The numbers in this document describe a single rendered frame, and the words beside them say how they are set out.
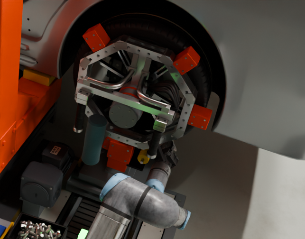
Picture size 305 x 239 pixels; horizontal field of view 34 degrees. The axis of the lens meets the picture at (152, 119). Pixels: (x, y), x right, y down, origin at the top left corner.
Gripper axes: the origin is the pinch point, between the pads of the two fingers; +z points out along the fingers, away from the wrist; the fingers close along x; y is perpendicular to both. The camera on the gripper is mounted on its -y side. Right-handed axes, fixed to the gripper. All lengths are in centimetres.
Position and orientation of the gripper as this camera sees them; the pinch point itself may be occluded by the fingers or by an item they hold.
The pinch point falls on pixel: (169, 139)
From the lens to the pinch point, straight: 244.4
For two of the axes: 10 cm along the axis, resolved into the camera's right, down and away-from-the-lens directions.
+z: 2.6, -5.6, 7.8
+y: 5.2, 7.7, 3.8
